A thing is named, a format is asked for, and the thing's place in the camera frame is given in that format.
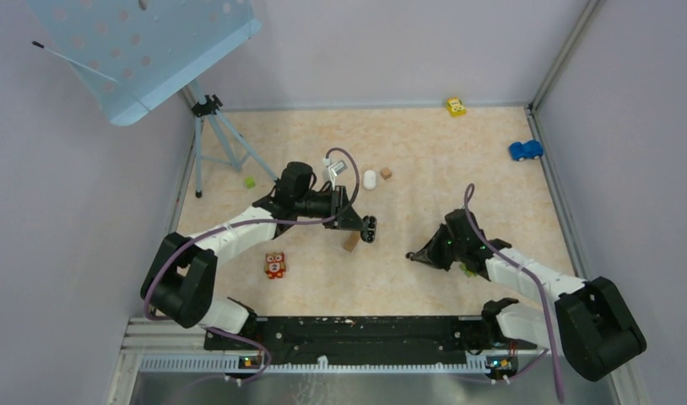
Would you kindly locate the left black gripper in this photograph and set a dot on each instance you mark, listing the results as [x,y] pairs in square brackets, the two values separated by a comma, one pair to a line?
[349,219]

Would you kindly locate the light blue tripod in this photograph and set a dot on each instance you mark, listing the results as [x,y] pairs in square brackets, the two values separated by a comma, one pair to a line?
[207,109]

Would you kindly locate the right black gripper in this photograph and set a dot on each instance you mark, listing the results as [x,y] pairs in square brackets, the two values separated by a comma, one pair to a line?
[430,252]

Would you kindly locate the light blue perforated stand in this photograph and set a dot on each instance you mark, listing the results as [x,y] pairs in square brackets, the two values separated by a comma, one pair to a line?
[134,55]

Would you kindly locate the small green cube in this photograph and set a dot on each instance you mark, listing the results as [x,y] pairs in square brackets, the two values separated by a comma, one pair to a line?
[249,182]

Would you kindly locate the green owl number block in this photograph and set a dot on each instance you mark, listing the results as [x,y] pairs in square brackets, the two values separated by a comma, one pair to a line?
[467,272]

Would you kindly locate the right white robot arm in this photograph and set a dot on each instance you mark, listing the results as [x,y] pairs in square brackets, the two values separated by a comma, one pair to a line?
[586,321]

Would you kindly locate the wooden arch block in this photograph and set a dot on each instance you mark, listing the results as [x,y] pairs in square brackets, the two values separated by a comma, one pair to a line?
[352,241]

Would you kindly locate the white earbud charging case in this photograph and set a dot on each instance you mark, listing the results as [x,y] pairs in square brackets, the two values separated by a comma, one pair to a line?
[369,180]

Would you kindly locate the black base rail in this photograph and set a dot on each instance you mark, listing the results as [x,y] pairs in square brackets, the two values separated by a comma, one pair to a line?
[369,340]

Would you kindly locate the blue toy car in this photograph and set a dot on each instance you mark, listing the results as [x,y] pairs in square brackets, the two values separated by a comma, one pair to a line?
[531,149]

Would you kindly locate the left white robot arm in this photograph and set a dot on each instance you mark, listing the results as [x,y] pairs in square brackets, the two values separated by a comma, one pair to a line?
[180,282]

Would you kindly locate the white slotted cable duct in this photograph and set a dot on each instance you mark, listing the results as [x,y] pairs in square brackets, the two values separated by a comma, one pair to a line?
[233,364]

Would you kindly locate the small wooden cube far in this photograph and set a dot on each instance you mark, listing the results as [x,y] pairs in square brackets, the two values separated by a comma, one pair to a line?
[386,173]

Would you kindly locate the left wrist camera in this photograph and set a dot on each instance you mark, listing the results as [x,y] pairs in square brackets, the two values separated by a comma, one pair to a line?
[332,170]

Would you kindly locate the black oval charging case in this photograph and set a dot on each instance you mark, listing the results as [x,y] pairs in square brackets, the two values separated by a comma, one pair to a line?
[368,233]

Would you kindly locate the red owl number block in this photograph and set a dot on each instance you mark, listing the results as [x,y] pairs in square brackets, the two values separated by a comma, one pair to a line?
[275,266]

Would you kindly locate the yellow toy car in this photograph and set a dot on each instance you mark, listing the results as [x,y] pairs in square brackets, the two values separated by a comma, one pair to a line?
[455,107]

